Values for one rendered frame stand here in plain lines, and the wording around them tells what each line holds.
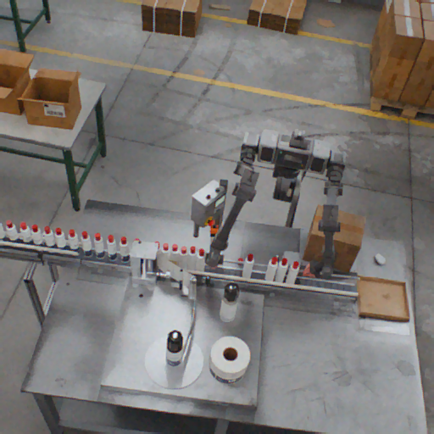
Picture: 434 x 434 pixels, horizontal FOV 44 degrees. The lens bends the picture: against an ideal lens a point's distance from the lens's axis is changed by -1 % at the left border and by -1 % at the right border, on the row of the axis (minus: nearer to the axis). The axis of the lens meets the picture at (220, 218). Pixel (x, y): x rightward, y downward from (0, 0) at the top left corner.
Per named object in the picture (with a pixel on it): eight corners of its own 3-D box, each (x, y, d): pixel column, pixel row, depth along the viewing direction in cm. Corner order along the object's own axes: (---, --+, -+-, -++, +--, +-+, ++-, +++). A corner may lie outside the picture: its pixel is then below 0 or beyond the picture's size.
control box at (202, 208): (190, 219, 298) (191, 195, 283) (210, 202, 306) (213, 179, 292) (203, 229, 294) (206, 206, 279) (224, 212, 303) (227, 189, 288)
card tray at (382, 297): (358, 314, 321) (360, 311, 318) (356, 278, 338) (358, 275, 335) (408, 321, 321) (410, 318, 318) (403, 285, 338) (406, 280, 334)
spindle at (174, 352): (164, 367, 284) (164, 342, 262) (167, 352, 289) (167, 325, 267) (180, 370, 284) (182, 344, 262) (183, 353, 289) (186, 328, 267)
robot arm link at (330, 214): (341, 206, 262) (320, 204, 264) (339, 232, 267) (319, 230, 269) (343, 180, 303) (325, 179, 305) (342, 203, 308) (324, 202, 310)
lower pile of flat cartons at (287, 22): (245, 25, 666) (247, 8, 649) (254, 3, 700) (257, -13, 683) (297, 36, 660) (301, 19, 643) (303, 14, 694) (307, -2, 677)
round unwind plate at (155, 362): (139, 385, 278) (139, 384, 277) (150, 331, 297) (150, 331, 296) (198, 393, 278) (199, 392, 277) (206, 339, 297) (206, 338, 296)
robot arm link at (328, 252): (341, 218, 268) (319, 216, 270) (340, 228, 265) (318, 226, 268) (338, 252, 306) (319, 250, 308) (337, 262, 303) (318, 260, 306)
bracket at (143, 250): (130, 257, 297) (130, 255, 296) (134, 241, 304) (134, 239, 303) (154, 260, 296) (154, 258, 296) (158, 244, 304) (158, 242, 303)
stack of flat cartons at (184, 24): (141, 30, 638) (140, 5, 614) (150, 7, 673) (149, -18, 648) (195, 38, 638) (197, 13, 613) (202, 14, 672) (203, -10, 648)
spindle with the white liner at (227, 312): (218, 321, 305) (223, 292, 282) (219, 307, 311) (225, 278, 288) (234, 323, 305) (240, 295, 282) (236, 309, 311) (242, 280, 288)
